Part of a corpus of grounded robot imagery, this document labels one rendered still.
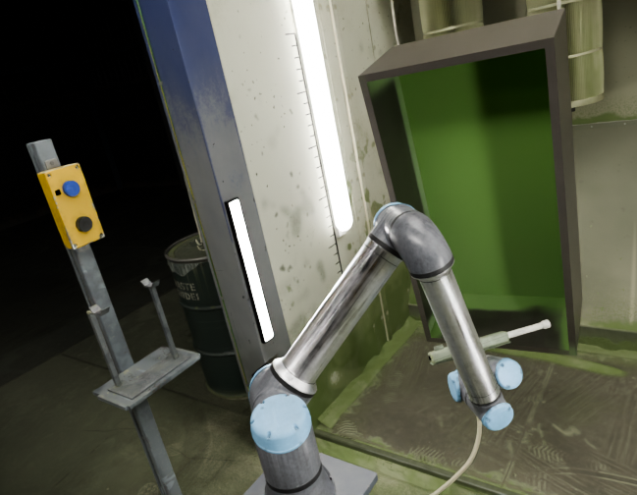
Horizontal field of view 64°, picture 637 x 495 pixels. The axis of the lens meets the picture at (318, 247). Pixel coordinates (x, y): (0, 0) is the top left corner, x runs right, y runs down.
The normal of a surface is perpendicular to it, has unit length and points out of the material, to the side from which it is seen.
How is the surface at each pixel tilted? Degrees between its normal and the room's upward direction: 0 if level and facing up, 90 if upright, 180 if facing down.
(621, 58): 90
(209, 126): 90
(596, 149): 57
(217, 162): 90
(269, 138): 90
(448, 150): 102
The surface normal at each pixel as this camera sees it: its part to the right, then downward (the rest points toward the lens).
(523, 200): -0.43, 0.56
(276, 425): -0.18, -0.90
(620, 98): -0.57, 0.38
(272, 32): 0.80, 0.04
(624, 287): -0.58, -0.18
